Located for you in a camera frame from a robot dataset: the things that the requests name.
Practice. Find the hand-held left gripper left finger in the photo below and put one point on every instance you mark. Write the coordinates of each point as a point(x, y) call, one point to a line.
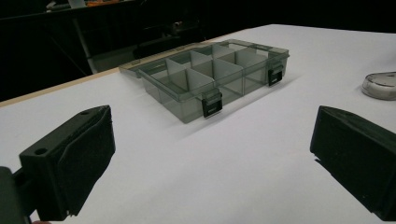
point(74, 155)

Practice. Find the round clear plastic lid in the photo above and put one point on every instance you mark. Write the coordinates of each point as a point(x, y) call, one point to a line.
point(380, 86)

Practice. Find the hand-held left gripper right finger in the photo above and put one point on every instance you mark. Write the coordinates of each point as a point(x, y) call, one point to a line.
point(358, 149)

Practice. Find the grey clear plastic compartment box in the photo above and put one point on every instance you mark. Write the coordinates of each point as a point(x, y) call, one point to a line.
point(202, 77)

